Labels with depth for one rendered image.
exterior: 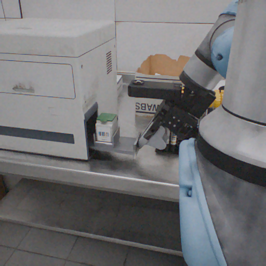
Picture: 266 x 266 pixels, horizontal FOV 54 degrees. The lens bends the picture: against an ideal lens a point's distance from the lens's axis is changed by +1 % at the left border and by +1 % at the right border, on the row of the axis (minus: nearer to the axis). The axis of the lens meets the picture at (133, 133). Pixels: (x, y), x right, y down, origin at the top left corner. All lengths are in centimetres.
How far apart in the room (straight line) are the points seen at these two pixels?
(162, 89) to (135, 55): 66
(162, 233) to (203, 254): 108
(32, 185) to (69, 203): 28
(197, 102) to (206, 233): 39
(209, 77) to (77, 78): 27
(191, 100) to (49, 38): 31
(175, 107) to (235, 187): 38
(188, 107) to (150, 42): 64
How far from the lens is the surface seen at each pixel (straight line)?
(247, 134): 19
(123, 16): 118
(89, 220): 136
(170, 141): 70
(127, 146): 64
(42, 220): 142
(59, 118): 63
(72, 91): 59
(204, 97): 56
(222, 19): 52
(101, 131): 63
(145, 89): 55
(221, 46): 40
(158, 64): 111
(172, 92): 55
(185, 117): 56
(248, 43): 19
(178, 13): 114
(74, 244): 163
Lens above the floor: 125
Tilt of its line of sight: 28 degrees down
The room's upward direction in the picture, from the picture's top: straight up
